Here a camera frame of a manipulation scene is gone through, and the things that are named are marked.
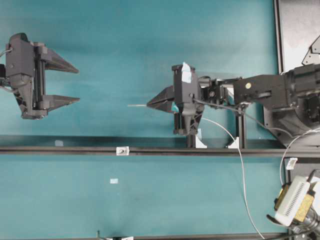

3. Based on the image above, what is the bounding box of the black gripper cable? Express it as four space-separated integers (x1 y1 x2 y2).
192 97 293 137

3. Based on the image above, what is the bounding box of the thin white wire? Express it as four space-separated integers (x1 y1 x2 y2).
127 103 266 240

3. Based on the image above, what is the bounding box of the white rail bracket with screw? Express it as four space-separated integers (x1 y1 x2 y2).
116 146 130 156

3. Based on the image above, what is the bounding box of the black vertical frame profile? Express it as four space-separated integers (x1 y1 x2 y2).
273 0 285 74

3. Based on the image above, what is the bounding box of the white corner bracket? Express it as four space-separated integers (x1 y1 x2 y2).
195 128 208 149
226 137 240 149

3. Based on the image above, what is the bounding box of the white corner bracket left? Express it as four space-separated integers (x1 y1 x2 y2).
195 128 208 149

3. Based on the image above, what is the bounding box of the black aluminium rail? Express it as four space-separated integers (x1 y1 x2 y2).
0 146 320 159

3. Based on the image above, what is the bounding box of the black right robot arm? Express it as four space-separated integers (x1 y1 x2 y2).
147 63 320 147

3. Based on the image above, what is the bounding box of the white perforated device box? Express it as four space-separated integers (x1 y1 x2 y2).
274 175 320 227

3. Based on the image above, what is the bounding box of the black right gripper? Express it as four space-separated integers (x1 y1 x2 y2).
147 64 205 136

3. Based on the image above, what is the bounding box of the black upright frame stand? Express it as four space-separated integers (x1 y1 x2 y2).
198 76 247 149

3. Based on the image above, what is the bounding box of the small white tag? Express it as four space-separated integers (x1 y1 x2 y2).
286 157 298 171

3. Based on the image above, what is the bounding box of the black bottom frame rail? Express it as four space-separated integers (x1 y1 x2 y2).
93 231 320 240

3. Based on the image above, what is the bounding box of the faint tape patch on cloth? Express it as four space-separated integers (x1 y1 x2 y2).
54 140 64 147

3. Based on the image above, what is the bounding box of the white corner bracket right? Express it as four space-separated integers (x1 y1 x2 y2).
226 137 240 149

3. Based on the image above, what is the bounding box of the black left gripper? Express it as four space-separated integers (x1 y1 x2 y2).
5 33 80 120

